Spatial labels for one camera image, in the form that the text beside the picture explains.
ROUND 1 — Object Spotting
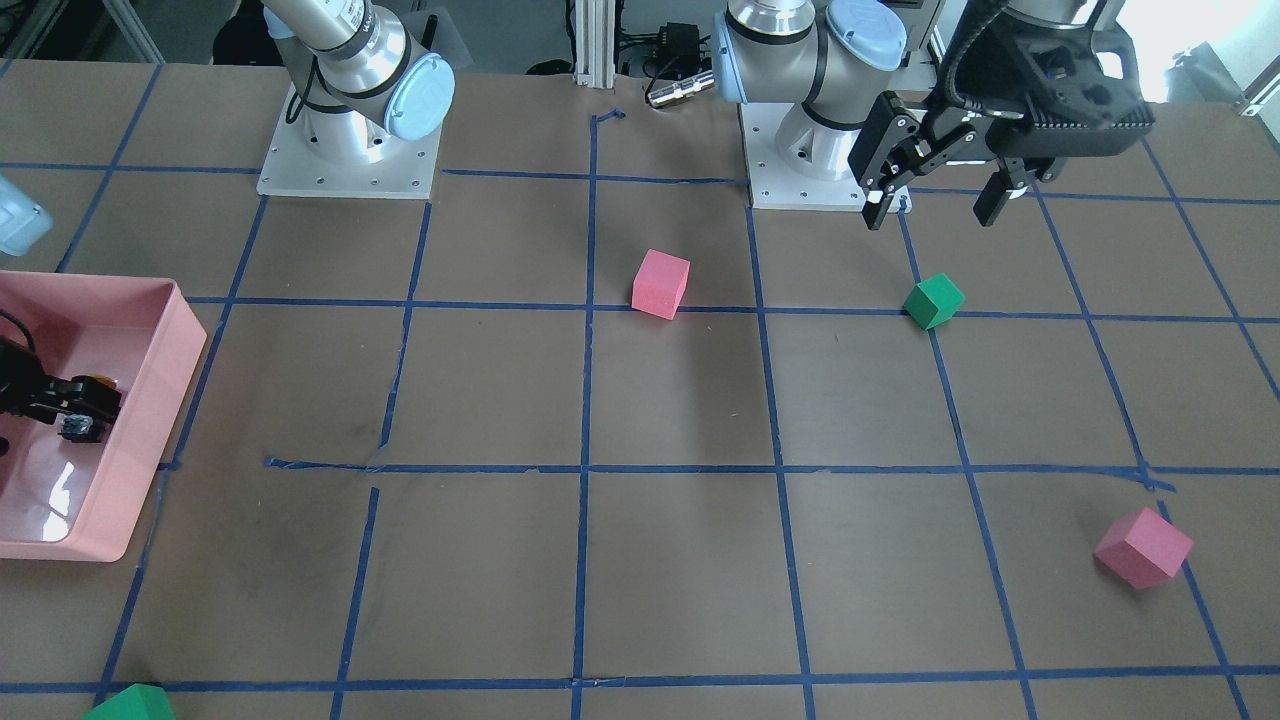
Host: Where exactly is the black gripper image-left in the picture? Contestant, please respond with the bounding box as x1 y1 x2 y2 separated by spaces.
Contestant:
1 340 123 424

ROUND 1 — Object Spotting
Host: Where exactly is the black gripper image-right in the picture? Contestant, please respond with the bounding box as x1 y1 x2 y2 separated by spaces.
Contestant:
849 10 1155 231

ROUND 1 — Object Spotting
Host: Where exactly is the yellow push button switch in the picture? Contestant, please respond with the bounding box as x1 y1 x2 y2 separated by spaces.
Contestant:
58 375 122 443

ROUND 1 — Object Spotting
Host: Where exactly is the silver robot arm image-left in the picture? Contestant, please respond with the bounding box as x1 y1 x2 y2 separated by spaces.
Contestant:
3 1 454 320

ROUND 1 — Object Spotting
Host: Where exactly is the pink plastic tray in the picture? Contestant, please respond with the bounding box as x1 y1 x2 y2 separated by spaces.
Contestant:
1 272 206 562

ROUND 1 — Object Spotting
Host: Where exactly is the green foam cube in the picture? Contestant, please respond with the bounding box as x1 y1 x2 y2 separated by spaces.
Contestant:
902 273 966 331

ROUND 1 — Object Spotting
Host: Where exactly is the silver metal cylinder connector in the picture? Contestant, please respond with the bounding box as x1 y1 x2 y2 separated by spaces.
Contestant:
645 70 716 111

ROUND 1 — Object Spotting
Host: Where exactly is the black power adapter box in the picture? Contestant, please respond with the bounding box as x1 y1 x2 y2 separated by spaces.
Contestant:
654 22 701 68

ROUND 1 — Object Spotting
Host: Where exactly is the green foam block bottom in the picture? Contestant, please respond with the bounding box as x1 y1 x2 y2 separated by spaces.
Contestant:
82 684 177 720

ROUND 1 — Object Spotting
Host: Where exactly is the pink foam cube centre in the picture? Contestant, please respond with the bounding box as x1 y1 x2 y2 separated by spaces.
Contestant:
630 249 691 322

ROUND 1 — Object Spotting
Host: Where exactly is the pink foam cube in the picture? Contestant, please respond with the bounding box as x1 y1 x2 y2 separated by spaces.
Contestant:
630 249 691 322
1093 509 1196 591

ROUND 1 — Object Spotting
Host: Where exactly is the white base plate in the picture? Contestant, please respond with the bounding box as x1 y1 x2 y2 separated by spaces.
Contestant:
256 87 443 200
739 102 884 211

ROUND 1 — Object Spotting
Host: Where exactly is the aluminium profile post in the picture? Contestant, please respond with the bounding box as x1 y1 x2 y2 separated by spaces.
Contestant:
564 0 620 91

